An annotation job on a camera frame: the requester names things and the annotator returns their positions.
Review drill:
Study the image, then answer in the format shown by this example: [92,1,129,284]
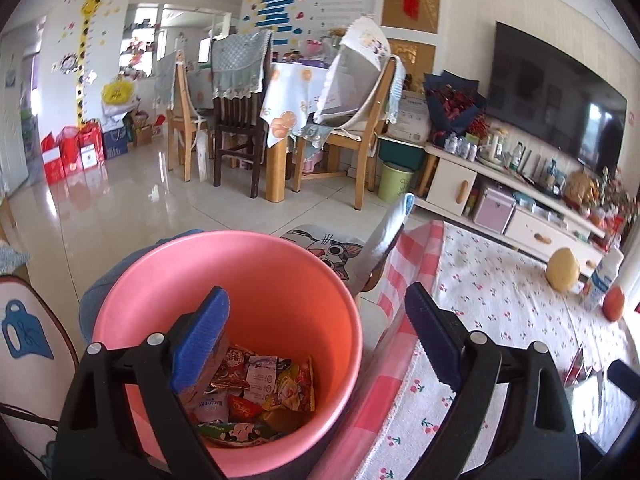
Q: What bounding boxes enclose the cat print floor mat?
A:
[281,224,364,282]

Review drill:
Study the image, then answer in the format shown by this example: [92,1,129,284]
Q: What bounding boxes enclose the white TV cabinet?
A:
[418,144,604,276]

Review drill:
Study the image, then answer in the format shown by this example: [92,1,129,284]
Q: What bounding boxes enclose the gold square snack packet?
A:
[209,344,254,390]

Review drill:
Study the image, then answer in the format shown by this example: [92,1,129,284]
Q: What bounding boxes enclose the yellow pear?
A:
[546,247,580,294]

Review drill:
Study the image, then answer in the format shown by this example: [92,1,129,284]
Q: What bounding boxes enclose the green waste bin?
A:
[378,162,413,204]

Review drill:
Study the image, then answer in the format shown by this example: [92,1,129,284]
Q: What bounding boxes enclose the dining table with cloth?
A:
[260,63,329,203]

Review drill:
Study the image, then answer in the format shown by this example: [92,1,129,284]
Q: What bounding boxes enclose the cardboard box white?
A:
[387,91,432,145]

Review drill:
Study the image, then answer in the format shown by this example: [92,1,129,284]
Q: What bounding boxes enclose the pink storage box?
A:
[473,184,515,234]

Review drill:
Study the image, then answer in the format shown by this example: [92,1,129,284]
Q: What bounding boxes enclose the black television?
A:
[487,23,627,172]

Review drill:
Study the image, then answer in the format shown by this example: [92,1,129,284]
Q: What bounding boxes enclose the pink plastic bucket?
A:
[92,231,362,478]

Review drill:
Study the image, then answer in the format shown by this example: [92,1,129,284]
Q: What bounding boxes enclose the red apple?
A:
[602,285,625,322]

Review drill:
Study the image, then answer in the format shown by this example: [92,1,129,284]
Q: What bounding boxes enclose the dark flower bouquet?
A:
[423,70,489,148]

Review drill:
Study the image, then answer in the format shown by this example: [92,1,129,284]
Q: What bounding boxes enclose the light wooden chair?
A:
[154,49,209,182]

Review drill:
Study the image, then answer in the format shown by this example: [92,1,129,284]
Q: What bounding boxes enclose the red small snack packet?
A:
[563,344,593,388]

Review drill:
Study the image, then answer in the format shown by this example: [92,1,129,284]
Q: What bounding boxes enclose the giraffe height wall sticker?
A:
[75,0,103,128]

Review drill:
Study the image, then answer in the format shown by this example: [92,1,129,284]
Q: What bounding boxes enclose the yellow snack wrapper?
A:
[262,356,316,413]

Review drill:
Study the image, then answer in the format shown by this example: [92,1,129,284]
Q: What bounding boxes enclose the red gift bag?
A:
[40,120,104,184]

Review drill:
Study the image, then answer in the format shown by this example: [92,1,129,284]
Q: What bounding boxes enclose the white milk bottle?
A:
[580,247,624,311]

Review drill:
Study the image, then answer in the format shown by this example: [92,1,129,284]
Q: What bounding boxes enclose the dark wooden chair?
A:
[210,29,272,198]

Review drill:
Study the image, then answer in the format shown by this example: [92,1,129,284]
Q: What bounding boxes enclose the wooden chair with cover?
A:
[292,15,406,210]

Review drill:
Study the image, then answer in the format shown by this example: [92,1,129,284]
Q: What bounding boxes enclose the cherry print tablecloth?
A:
[310,220,638,479]

